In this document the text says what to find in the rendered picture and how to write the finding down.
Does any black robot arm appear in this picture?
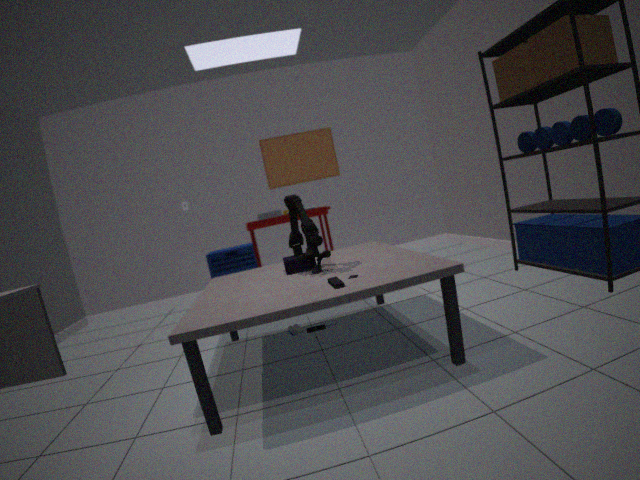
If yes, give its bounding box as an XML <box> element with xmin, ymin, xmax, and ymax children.
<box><xmin>284</xmin><ymin>194</ymin><xmax>323</xmax><ymax>260</ymax></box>

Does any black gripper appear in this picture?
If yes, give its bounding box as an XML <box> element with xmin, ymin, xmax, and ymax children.
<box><xmin>298</xmin><ymin>245</ymin><xmax>331</xmax><ymax>270</ymax></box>

